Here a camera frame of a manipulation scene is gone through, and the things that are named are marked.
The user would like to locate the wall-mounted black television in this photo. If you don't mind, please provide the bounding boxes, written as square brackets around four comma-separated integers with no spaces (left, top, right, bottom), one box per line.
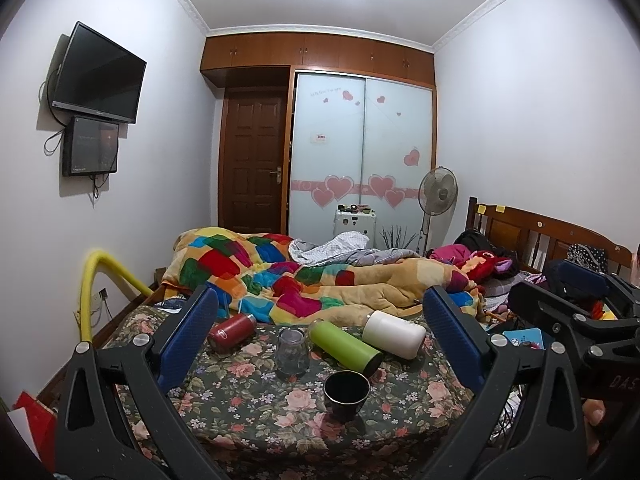
[50,21,148,125]

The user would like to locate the yellow hose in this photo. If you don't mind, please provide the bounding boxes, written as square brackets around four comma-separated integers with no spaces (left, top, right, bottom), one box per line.
[79,252,155,344]

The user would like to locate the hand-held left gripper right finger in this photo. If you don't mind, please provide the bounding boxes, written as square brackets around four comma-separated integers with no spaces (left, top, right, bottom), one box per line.
[420,285,587,480]

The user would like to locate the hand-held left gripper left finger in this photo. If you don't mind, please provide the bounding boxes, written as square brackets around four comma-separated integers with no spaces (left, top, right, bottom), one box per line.
[55,286,231,480]

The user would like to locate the red box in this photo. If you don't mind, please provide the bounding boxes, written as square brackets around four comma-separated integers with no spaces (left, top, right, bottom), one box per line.
[12,391,59,461]

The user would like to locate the grey striped duvet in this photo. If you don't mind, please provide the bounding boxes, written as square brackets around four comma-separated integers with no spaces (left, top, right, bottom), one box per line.
[289,231,426,267]

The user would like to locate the red plush toy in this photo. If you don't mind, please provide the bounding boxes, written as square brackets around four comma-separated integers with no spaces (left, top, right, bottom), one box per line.
[467,249,516,284]

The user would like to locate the black television cable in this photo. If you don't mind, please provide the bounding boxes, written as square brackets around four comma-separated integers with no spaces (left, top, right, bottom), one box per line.
[43,127,67,156]

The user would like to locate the pink clothing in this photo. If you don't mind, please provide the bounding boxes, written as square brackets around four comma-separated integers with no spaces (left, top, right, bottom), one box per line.
[430,244,469,264]

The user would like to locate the standing fan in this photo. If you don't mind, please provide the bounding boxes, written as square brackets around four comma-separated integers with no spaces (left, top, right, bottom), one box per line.
[417,166,459,256]

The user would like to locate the polka-dot dark cloth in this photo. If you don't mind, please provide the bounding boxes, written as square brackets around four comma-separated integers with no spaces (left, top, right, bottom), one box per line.
[567,243,609,267]

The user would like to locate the floral bedsheet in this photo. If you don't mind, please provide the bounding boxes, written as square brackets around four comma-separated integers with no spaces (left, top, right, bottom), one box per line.
[102,305,521,480]

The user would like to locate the small black wall monitor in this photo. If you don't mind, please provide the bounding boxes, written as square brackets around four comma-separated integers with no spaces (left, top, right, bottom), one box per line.
[61,115,121,177]

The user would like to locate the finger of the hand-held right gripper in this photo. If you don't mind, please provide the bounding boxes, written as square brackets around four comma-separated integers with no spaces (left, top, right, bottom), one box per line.
[507,280,623,367]
[544,258,640,322]

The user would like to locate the wooden wardrobe with heart stickers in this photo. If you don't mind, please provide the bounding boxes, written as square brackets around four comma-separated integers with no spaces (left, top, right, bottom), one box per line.
[200,31,436,257]

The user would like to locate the wooden bed headboard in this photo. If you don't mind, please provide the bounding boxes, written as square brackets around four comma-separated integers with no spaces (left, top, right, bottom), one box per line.
[465,196,634,286]

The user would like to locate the green thermos bottle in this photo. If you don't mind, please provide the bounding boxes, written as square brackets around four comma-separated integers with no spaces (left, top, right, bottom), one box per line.
[307,318,385,376]

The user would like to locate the black cup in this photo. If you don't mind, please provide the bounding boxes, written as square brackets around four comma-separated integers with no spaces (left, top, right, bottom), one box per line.
[323,371,372,422]

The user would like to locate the brown wooden door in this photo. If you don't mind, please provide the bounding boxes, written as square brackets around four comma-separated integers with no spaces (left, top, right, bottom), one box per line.
[218,85,292,235]

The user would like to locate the white bottle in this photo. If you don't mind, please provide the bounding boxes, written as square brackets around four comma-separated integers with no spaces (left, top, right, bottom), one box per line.
[362,310,427,359]

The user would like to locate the person's right hand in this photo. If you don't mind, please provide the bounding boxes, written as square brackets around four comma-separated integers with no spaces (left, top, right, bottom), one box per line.
[582,399,609,457]

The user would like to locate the clear glass cup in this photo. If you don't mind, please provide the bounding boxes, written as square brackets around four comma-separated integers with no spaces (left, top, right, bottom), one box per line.
[276,326,312,376]

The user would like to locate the dark dried twigs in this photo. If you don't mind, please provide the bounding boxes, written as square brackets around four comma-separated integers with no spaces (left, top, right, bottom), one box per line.
[380,225,419,254]

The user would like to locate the blue book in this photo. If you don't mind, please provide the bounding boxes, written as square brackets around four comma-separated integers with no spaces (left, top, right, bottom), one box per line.
[502,329,546,349]

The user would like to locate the black bag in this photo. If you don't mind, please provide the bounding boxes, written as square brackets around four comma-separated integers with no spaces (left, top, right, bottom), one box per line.
[454,228,496,256]

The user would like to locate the white appliance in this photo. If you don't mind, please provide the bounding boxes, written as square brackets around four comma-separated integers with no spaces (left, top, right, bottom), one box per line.
[334,208,377,249]

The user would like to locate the colourful patchwork blanket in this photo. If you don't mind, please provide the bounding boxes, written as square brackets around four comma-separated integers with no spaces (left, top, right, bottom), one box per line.
[162,227,486,329]

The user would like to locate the red thermos bottle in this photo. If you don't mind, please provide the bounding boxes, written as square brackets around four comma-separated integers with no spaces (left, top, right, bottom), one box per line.
[207,312,257,354]

